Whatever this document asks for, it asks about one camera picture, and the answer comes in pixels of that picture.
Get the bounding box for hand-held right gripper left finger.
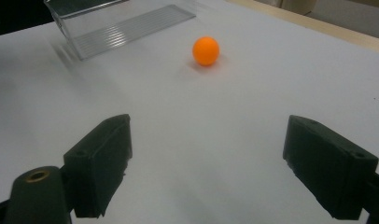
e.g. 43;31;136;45
63;113;133;218

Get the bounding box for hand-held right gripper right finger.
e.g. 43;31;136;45
282;114;379;221

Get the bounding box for clear plastic box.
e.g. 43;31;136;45
43;0;198;62

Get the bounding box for orange ball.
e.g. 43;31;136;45
191;35;221;67

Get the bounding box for white board sheet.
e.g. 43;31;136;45
0;0;379;224

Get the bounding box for wooden table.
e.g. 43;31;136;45
224;0;379;56

